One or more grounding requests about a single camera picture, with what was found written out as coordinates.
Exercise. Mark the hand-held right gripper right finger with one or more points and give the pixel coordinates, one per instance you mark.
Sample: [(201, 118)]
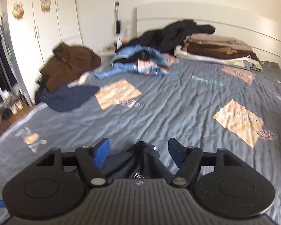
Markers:
[(175, 151)]

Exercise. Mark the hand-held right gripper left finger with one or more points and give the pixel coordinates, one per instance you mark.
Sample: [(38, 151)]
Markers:
[(100, 151)]

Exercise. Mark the black printed t-shirt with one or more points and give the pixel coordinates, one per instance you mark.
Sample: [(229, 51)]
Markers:
[(140, 160)]

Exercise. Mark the stack of folded brown clothes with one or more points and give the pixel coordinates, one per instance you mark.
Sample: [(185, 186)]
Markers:
[(213, 49)]

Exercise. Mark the black clothes rack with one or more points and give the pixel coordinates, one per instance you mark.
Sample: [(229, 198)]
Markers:
[(11, 51)]

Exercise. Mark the row of hanging clothes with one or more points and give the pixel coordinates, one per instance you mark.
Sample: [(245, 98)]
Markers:
[(0, 58)]

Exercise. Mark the grey-blue printed quilt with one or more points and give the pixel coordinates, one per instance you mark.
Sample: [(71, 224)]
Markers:
[(178, 112)]

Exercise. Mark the navy blue garment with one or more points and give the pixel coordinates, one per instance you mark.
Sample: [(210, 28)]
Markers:
[(65, 98)]

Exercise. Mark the row of shoes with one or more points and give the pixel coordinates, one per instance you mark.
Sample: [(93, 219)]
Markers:
[(7, 112)]

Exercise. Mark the brown jacket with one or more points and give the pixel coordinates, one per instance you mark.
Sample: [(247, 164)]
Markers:
[(70, 63)]

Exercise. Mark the light blue denim garment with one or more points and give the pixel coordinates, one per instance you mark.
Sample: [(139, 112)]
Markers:
[(131, 58)]

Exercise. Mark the black puffy jacket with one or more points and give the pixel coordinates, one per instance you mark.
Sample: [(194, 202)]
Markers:
[(171, 34)]

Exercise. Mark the black hanging brush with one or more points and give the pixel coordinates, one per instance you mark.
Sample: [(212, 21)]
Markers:
[(118, 25)]

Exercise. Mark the white wardrobe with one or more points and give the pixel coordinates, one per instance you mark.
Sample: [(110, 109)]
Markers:
[(46, 32)]

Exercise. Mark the white headboard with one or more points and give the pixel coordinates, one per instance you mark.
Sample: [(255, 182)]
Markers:
[(224, 14)]

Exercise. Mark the cartoon mouse sticker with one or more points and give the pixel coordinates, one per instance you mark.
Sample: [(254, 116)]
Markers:
[(46, 4), (18, 10)]

